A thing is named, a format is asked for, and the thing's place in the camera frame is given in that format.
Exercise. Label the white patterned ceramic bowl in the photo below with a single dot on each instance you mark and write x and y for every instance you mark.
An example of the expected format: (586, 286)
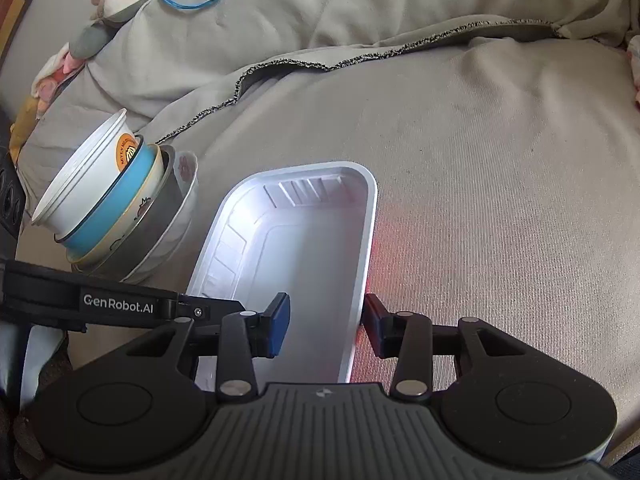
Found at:
(183, 210)

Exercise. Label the pink and white cloth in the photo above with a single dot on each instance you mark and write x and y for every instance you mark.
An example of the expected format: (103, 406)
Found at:
(55, 75)

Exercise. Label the wooden picture frame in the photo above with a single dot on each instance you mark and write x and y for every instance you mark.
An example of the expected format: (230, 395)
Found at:
(12, 10)

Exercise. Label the blue bowl with white inside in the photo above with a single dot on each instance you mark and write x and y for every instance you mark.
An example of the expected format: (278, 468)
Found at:
(107, 210)

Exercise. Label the stainless steel bowl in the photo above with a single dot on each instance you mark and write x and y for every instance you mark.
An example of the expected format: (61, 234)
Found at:
(155, 225)

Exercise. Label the white rectangular tray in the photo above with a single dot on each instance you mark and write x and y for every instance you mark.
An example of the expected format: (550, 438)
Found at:
(300, 240)

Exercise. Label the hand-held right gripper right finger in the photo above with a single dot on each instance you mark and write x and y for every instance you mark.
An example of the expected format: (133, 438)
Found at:
(372, 327)

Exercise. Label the white paper bowl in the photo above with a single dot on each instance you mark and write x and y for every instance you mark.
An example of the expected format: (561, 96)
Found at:
(80, 180)

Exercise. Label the yellow cloth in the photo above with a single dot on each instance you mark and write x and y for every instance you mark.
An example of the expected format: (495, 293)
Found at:
(22, 130)

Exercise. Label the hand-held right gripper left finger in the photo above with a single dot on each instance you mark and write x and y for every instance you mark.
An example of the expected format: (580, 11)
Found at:
(277, 327)

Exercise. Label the black device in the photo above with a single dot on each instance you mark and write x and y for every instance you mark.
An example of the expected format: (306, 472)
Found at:
(10, 195)

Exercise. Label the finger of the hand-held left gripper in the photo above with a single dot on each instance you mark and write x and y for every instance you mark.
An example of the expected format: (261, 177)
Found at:
(215, 306)

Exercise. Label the pale blue cloth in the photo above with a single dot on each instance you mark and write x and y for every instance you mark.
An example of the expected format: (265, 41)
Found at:
(35, 355)

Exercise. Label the white bowl with orange rim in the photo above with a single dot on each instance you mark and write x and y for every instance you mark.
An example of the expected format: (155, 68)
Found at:
(143, 199)

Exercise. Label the grey fringed blanket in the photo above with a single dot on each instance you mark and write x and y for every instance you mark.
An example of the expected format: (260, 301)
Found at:
(475, 185)

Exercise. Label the pink printed cloth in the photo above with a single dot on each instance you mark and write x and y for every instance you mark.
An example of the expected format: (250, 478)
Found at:
(634, 70)

